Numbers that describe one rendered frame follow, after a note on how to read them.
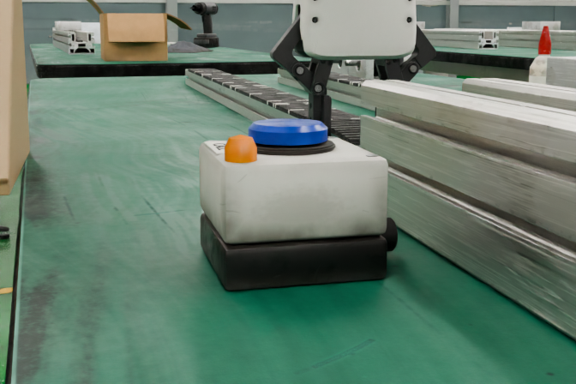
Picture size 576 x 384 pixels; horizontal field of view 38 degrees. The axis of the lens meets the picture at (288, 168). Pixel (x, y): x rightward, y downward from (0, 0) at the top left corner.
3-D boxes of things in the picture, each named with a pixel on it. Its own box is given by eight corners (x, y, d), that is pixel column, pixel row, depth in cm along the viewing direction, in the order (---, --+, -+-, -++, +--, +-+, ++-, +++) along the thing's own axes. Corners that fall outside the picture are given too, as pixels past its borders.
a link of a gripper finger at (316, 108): (321, 61, 73) (321, 137, 74) (285, 62, 72) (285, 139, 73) (332, 63, 70) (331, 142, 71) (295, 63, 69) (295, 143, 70)
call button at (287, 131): (241, 155, 44) (241, 117, 43) (315, 153, 45) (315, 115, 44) (257, 168, 40) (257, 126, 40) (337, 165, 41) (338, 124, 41)
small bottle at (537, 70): (557, 114, 113) (562, 26, 111) (529, 114, 113) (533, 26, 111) (553, 111, 116) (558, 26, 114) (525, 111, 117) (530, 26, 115)
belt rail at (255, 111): (185, 84, 168) (185, 69, 168) (205, 83, 169) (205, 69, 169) (319, 158, 76) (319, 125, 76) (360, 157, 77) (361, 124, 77)
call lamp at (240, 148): (222, 158, 39) (221, 133, 39) (253, 157, 40) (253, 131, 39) (227, 163, 38) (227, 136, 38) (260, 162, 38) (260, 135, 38)
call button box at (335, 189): (200, 248, 46) (197, 135, 45) (366, 237, 48) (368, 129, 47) (225, 293, 38) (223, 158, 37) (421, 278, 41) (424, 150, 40)
